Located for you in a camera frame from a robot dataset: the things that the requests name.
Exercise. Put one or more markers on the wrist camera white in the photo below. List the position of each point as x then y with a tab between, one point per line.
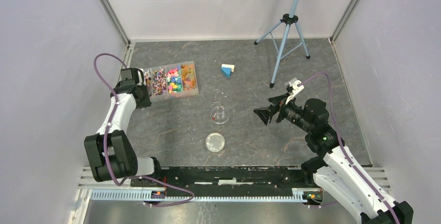
293	87
141	77

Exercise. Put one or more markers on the clear compartment candy box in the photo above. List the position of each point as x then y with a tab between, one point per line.
171	81

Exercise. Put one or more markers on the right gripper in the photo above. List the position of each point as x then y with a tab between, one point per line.
266	113

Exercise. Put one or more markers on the round clear lid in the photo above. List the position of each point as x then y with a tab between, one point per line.
215	142

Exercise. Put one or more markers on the blue white block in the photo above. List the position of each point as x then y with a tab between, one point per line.
227	69

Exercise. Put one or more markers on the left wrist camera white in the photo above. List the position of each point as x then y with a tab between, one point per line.
141	77

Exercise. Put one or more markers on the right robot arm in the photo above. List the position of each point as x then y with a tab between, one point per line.
334	168

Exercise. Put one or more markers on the blue tripod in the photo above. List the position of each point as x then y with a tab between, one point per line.
288	19

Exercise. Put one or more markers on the clear round dish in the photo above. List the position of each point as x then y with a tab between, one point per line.
219	115

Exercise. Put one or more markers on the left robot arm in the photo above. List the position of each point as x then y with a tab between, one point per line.
109	151

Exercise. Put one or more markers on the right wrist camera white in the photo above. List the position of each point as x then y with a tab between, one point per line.
293	87

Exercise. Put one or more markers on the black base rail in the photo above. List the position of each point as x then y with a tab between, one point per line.
249	183

